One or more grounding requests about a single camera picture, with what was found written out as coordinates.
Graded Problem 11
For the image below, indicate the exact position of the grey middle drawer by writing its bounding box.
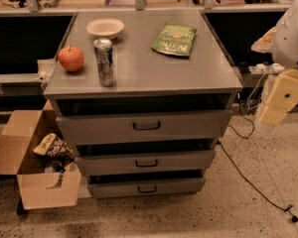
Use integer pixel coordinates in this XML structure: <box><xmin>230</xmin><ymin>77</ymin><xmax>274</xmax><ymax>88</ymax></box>
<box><xmin>76</xmin><ymin>150</ymin><xmax>215</xmax><ymax>176</ymax></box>

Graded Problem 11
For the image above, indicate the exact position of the white bowl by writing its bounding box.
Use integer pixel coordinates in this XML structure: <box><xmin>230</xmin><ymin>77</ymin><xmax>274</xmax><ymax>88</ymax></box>
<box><xmin>86</xmin><ymin>18</ymin><xmax>124</xmax><ymax>40</ymax></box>

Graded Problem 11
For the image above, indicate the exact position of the green chip bag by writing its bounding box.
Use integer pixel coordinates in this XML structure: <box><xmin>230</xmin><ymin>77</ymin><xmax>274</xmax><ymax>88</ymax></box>
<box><xmin>151</xmin><ymin>24</ymin><xmax>197</xmax><ymax>57</ymax></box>

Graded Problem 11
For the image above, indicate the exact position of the grey top drawer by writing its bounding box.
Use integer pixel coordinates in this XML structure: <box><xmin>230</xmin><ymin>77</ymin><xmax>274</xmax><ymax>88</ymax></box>
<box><xmin>57</xmin><ymin>110</ymin><xmax>231</xmax><ymax>145</ymax></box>

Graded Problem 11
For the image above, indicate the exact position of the orange apple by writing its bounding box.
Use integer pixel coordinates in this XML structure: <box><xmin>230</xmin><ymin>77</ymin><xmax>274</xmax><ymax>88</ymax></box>
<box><xmin>58</xmin><ymin>46</ymin><xmax>84</xmax><ymax>72</ymax></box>

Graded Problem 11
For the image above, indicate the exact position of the cardboard box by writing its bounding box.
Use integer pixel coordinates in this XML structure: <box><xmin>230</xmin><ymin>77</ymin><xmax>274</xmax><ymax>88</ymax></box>
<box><xmin>0</xmin><ymin>110</ymin><xmax>81</xmax><ymax>210</ymax></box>

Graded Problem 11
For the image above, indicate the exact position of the grey drawer cabinet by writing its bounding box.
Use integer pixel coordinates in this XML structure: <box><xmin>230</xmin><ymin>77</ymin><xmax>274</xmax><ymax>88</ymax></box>
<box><xmin>45</xmin><ymin>9</ymin><xmax>241</xmax><ymax>184</ymax></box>

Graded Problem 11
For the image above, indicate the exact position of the brown snack bag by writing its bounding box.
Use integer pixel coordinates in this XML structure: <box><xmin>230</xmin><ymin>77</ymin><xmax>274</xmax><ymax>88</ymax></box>
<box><xmin>33</xmin><ymin>133</ymin><xmax>75</xmax><ymax>171</ymax></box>

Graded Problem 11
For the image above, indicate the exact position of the grey drawer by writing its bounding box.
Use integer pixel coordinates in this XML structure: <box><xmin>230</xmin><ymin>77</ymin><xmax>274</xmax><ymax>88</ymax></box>
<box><xmin>76</xmin><ymin>150</ymin><xmax>215</xmax><ymax>176</ymax></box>
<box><xmin>87</xmin><ymin>178</ymin><xmax>206</xmax><ymax>198</ymax></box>
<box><xmin>57</xmin><ymin>110</ymin><xmax>231</xmax><ymax>145</ymax></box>

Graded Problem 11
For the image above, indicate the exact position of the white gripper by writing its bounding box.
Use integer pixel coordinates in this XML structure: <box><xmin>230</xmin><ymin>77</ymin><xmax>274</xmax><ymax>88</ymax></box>
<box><xmin>259</xmin><ymin>69</ymin><xmax>298</xmax><ymax>126</ymax></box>

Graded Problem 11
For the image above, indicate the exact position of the white power strip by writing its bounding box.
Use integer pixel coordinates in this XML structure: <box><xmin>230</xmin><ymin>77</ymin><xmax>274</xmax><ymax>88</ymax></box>
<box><xmin>255</xmin><ymin>63</ymin><xmax>284</xmax><ymax>73</ymax></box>

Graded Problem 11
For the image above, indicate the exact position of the black floor cable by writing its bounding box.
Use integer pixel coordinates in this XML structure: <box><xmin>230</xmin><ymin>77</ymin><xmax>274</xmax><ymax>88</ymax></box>
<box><xmin>218</xmin><ymin>99</ymin><xmax>298</xmax><ymax>224</ymax></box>

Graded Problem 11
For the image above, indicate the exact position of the silver drink can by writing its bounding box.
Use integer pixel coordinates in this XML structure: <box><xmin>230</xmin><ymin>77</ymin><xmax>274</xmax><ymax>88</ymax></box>
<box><xmin>93</xmin><ymin>38</ymin><xmax>115</xmax><ymax>87</ymax></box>

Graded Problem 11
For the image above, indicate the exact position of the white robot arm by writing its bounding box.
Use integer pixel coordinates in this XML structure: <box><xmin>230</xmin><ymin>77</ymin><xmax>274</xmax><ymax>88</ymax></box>
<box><xmin>251</xmin><ymin>0</ymin><xmax>298</xmax><ymax>129</ymax></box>

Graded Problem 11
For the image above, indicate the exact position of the grey bottom drawer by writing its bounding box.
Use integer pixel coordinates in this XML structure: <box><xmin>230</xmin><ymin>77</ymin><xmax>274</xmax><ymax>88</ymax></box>
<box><xmin>87</xmin><ymin>178</ymin><xmax>206</xmax><ymax>198</ymax></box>

